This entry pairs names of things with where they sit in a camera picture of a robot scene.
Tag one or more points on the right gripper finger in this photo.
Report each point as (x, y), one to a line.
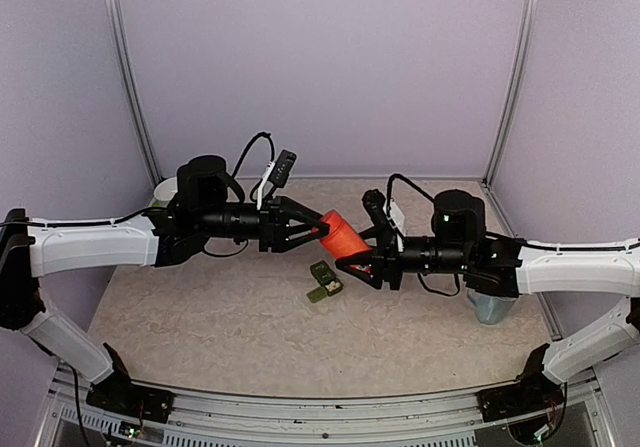
(380, 233)
(365, 266)

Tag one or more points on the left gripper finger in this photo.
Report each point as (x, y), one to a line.
(298, 235)
(294, 210)

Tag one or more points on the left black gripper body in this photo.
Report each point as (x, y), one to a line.
(214, 222)

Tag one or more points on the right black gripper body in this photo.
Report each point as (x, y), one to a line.
(447, 258)

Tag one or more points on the red pill bottle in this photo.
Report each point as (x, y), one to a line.
(342, 241)

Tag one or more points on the green weekly pill organizer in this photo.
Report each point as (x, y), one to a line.
(328, 282)

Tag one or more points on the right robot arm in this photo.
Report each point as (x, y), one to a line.
(500, 266)

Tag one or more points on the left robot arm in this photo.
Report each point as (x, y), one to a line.
(209, 203)

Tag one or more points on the white bowl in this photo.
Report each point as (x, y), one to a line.
(164, 192)

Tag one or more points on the light blue mug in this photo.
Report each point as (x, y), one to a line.
(490, 310)

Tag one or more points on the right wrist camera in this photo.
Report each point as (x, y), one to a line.
(378, 209)

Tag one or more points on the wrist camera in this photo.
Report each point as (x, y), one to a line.
(378, 209)
(275, 176)

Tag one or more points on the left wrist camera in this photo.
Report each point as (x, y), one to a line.
(275, 176)

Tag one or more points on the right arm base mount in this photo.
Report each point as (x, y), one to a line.
(531, 392)

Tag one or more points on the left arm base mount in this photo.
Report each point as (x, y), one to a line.
(119, 394)

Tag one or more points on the front aluminium rail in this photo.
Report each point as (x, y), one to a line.
(201, 418)

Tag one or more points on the left aluminium frame post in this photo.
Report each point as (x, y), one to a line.
(143, 137)

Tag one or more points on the aluminium frame post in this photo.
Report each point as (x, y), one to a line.
(143, 137)
(516, 79)

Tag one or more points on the right aluminium frame post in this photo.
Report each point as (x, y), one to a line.
(516, 79)

